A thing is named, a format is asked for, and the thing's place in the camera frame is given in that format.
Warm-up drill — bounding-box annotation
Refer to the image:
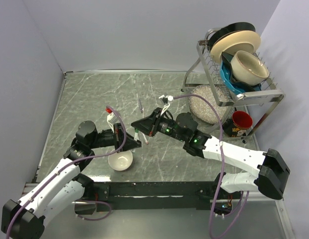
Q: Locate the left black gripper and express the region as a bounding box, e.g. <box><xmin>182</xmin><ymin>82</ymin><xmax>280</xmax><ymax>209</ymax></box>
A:
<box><xmin>88</xmin><ymin>121</ymin><xmax>141</xmax><ymax>152</ymax></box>

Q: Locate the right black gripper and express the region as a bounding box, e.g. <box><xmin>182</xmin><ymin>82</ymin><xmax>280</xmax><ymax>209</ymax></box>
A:
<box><xmin>131</xmin><ymin>109</ymin><xmax>186</xmax><ymax>143</ymax></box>

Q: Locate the white pen pink tip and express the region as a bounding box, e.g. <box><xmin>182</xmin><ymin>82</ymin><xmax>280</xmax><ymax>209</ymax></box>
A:
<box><xmin>142</xmin><ymin>133</ymin><xmax>149</xmax><ymax>144</ymax></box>

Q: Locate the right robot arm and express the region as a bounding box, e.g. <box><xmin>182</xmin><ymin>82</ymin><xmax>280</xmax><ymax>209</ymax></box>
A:
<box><xmin>131</xmin><ymin>108</ymin><xmax>290</xmax><ymax>200</ymax></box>

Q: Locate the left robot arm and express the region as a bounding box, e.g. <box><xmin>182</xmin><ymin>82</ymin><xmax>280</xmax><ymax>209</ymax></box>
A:
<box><xmin>1</xmin><ymin>120</ymin><xmax>142</xmax><ymax>239</ymax></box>

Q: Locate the white ceramic bowl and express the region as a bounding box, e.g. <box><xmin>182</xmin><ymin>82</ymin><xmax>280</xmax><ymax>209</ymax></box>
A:
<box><xmin>108</xmin><ymin>151</ymin><xmax>133</xmax><ymax>171</ymax></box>

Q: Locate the clear textured glass plate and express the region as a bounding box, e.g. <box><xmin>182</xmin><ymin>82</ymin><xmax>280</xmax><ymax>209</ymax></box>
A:
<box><xmin>189</xmin><ymin>85</ymin><xmax>227</xmax><ymax>124</ymax></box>

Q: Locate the black base bar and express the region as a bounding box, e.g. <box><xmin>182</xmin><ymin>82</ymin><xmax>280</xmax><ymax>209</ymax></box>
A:
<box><xmin>74</xmin><ymin>181</ymin><xmax>242</xmax><ymax>215</ymax></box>

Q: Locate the red cup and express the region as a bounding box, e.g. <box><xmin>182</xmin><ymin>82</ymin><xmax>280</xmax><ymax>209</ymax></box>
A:
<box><xmin>232</xmin><ymin>111</ymin><xmax>253</xmax><ymax>129</ymax></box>

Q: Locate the blue dish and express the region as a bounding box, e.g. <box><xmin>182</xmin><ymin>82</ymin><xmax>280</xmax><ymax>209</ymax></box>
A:
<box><xmin>220</xmin><ymin>52</ymin><xmax>261</xmax><ymax>95</ymax></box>

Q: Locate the cream bowl on rack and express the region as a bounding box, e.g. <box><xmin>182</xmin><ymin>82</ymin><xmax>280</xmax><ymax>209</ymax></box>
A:
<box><xmin>230</xmin><ymin>50</ymin><xmax>270</xmax><ymax>86</ymax></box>

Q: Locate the metal dish rack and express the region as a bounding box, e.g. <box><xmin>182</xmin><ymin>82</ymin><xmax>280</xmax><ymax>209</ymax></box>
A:
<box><xmin>181</xmin><ymin>27</ymin><xmax>285</xmax><ymax>143</ymax></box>

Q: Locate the cream plate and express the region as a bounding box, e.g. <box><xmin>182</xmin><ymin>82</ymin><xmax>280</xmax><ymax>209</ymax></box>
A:
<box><xmin>210</xmin><ymin>30</ymin><xmax>261</xmax><ymax>64</ymax></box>

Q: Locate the black plate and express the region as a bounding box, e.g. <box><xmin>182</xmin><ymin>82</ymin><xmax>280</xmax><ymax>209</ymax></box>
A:
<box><xmin>208</xmin><ymin>22</ymin><xmax>256</xmax><ymax>48</ymax></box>

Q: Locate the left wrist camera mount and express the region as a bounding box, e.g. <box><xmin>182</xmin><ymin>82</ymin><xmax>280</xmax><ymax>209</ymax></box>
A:
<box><xmin>106</xmin><ymin>107</ymin><xmax>121</xmax><ymax>132</ymax></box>

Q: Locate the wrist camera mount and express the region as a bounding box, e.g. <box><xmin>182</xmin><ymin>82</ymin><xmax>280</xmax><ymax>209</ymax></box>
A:
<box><xmin>159</xmin><ymin>95</ymin><xmax>174</xmax><ymax>116</ymax></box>
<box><xmin>106</xmin><ymin>107</ymin><xmax>121</xmax><ymax>132</ymax></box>

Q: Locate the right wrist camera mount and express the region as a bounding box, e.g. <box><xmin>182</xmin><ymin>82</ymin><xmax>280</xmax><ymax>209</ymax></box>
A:
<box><xmin>159</xmin><ymin>95</ymin><xmax>174</xmax><ymax>116</ymax></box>

